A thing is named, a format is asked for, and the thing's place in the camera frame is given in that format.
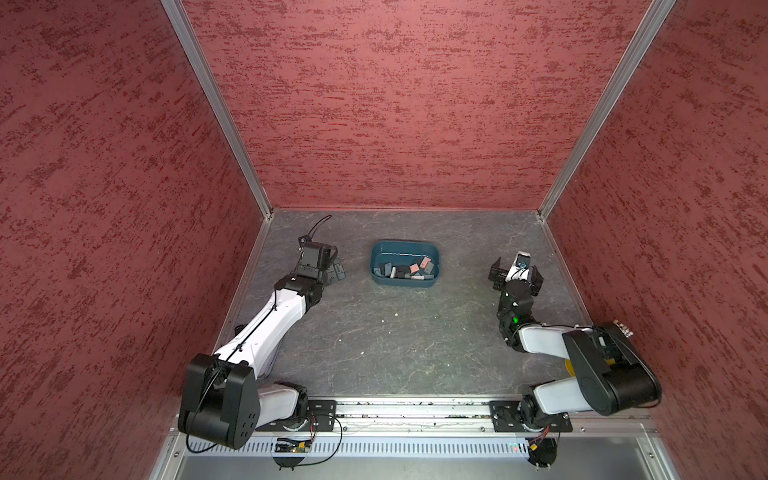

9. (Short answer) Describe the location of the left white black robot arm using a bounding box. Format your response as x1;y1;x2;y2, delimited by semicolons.
178;258;346;449

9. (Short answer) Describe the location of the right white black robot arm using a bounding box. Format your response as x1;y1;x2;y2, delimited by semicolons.
488;252;662;433

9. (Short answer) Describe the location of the teal plastic storage box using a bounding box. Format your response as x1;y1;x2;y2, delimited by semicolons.
368;239;441;288

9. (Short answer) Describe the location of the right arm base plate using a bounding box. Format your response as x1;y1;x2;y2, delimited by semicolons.
488;401;573;435

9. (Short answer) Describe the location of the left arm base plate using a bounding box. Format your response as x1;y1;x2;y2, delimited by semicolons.
283;399;337;433

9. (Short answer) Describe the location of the aluminium front rail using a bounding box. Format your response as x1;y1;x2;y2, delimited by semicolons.
252;396;659;438

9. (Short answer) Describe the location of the perforated cable tray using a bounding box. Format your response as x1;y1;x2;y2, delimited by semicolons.
239;436;532;460

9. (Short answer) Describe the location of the right aluminium corner post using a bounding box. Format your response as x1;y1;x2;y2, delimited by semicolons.
538;0;676;223

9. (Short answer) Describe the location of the aluminium corner post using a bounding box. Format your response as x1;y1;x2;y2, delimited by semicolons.
538;0;676;223
161;0;273;222

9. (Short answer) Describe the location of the left aluminium corner post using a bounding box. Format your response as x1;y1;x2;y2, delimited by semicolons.
161;0;273;222

